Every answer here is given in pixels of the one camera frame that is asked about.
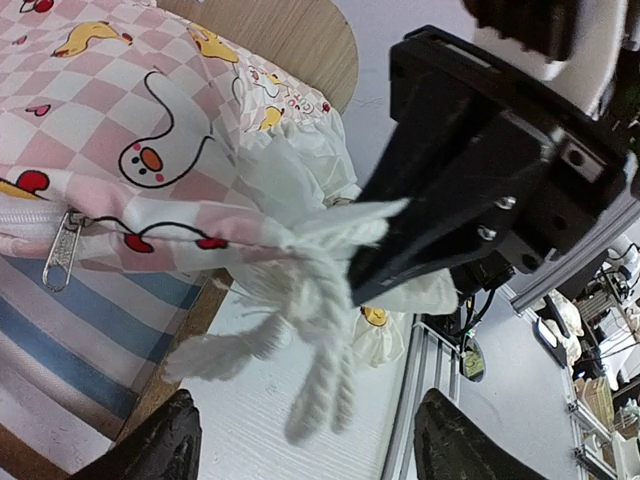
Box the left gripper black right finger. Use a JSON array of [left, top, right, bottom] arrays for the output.
[[414, 388, 543, 480]]

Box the duck print ruffled bed cover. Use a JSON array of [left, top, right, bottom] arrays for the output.
[[1, 1, 458, 444]]

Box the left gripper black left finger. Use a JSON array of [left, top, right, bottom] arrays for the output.
[[79, 389, 202, 480]]

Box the wooden pet bed frame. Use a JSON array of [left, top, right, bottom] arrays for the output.
[[1, 1, 358, 479]]

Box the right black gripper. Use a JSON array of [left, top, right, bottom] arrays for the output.
[[348, 26, 627, 305]]

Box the blue white striped mattress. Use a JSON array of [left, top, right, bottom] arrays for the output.
[[1, 257, 204, 439]]

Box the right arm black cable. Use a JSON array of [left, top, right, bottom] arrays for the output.
[[459, 284, 501, 351]]

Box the round mirror disc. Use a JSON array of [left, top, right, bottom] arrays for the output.
[[462, 341, 485, 383]]

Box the duck print ruffled pillow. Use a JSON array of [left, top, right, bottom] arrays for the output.
[[351, 306, 406, 369]]

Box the cluttered background shelving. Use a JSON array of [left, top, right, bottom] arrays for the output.
[[533, 235, 639, 479]]

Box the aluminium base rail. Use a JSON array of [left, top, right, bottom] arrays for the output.
[[380, 316, 460, 480]]

